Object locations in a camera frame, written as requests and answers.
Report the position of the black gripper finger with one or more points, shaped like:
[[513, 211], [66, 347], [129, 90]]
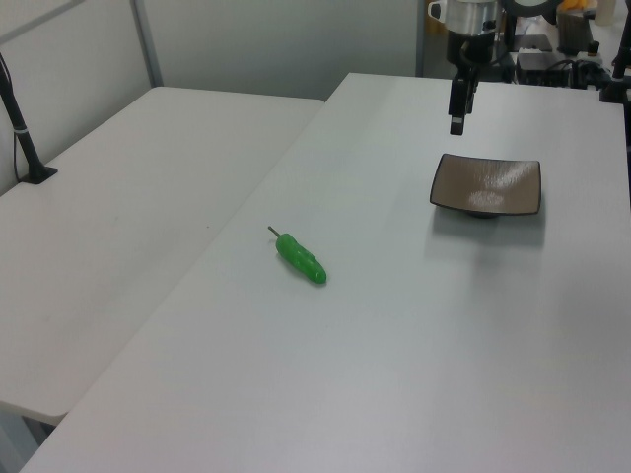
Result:
[[457, 106], [471, 96]]

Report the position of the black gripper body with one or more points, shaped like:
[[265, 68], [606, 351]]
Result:
[[470, 47]]

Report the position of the green chili pepper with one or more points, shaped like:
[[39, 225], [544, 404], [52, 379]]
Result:
[[301, 258]]

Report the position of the square brown ceramic plate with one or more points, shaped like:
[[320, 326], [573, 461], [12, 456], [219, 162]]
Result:
[[485, 184]]

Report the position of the black electronics box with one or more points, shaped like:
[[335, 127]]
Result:
[[542, 66]]

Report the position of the brown cylinder container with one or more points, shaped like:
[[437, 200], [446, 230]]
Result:
[[576, 32]]

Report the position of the yellow object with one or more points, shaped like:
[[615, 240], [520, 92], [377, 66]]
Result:
[[574, 4]]

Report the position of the white bottle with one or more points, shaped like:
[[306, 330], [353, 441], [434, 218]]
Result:
[[604, 11]]

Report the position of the black clamp stand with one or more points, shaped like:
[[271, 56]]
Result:
[[616, 81]]

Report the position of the white side table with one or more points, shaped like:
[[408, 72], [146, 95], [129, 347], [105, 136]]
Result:
[[123, 197]]

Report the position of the grey partition edge post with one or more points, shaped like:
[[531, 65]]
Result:
[[421, 49]]

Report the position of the grey metal partition post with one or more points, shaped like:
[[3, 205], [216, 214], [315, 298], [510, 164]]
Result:
[[148, 44]]

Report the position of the black camera stand pole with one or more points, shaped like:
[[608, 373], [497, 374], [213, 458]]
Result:
[[22, 138]]

